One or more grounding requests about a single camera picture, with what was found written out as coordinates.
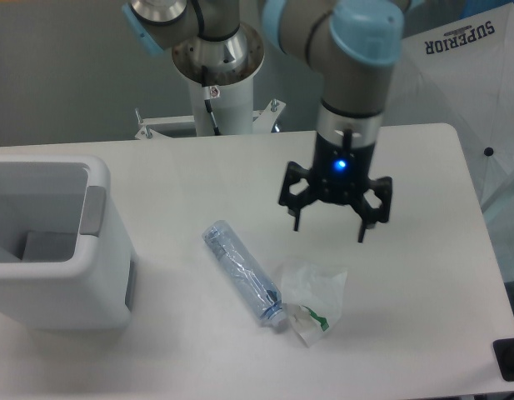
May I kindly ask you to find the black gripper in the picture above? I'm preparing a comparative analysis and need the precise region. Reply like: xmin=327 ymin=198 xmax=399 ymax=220
xmin=278 ymin=131 xmax=394 ymax=244

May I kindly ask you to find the white push-lid trash can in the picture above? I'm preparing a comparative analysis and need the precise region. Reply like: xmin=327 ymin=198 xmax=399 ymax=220
xmin=0 ymin=154 xmax=136 ymax=330

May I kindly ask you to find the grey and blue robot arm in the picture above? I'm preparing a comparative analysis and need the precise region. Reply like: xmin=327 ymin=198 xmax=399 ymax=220
xmin=122 ymin=1 xmax=410 ymax=231

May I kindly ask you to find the clear plastic wrapper green print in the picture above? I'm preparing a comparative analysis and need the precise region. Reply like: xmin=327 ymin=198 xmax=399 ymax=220
xmin=279 ymin=259 xmax=347 ymax=347

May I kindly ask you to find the clear crushed plastic bottle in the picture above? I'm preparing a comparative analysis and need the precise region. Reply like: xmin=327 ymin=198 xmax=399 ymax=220
xmin=202 ymin=220 xmax=287 ymax=328

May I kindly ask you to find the white umbrella with text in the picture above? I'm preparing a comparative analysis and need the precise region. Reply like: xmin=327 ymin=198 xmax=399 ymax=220
xmin=383 ymin=3 xmax=514 ymax=203

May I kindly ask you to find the black device at table edge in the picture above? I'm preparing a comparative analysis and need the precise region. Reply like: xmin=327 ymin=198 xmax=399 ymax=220
xmin=493 ymin=338 xmax=514 ymax=382

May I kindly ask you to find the white metal base frame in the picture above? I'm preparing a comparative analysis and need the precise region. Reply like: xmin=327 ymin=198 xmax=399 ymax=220
xmin=133 ymin=93 xmax=324 ymax=141

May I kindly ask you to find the black cable on pedestal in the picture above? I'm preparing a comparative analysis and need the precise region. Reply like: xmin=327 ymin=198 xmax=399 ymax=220
xmin=200 ymin=64 xmax=222 ymax=138

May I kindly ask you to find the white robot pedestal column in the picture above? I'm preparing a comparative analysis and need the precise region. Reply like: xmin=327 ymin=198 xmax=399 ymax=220
xmin=172 ymin=22 xmax=266 ymax=138

